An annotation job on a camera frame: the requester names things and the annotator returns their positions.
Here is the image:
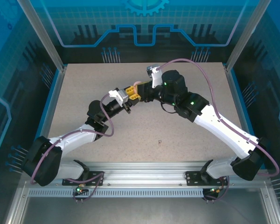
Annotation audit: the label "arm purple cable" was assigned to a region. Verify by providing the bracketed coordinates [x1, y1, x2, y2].
[157, 58, 280, 203]
[30, 93, 115, 203]

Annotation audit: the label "LED cable connector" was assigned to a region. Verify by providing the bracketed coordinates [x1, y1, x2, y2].
[209, 186, 225, 195]
[75, 184, 89, 195]

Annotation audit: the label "aluminium frame post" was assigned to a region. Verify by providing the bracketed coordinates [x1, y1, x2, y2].
[17, 0, 67, 72]
[225, 0, 266, 72]

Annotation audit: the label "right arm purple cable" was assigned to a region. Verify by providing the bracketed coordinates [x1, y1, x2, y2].
[157, 58, 280, 203]

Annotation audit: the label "slotted grey cable duct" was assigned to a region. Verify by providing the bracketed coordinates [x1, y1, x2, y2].
[28, 189, 205, 198]

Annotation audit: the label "aluminium side rail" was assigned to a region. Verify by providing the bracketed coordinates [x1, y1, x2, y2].
[224, 65, 252, 140]
[29, 66, 67, 170]

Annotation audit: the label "aluminium base beam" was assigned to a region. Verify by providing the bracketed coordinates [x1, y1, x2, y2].
[22, 161, 269, 190]

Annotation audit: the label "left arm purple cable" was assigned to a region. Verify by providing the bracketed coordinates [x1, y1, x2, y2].
[30, 93, 115, 203]

